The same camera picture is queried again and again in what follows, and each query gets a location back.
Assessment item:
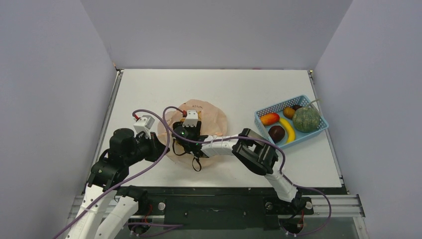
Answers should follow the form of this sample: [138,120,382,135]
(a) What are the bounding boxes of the orange plastic bag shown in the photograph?
[157,99,228,169]

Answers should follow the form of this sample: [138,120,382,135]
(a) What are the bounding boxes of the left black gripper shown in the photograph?
[126,130,170,165]

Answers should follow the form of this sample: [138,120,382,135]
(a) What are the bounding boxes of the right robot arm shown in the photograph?
[170,121,302,213]

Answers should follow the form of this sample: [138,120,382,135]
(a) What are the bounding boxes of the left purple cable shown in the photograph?
[52,109,171,239]

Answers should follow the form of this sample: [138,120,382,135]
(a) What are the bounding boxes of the yellow fake banana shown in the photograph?
[279,118,296,144]

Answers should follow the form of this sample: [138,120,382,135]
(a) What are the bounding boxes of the orange fake fruit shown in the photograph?
[283,107,296,120]

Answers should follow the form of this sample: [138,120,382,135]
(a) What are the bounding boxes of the purple cable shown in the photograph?
[162,106,332,237]
[52,109,171,239]

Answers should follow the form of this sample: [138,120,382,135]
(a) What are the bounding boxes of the dark red fake apple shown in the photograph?
[268,125,286,143]

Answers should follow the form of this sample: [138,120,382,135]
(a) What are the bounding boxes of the green netted fake melon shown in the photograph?
[292,107,320,133]

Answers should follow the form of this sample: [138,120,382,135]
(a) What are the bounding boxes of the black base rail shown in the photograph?
[112,186,347,232]

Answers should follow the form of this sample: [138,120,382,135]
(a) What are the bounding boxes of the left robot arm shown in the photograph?
[65,128,169,239]

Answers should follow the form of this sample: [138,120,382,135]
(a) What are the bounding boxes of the light blue plastic basket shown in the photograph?
[254,95,328,149]

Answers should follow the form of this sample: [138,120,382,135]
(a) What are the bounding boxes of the orange red fake mango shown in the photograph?
[259,113,280,126]

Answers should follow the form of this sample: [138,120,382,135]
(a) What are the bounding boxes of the dark red fake fruit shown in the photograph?
[292,105,302,111]

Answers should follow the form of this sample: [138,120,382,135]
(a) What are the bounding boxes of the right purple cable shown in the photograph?
[162,106,332,237]

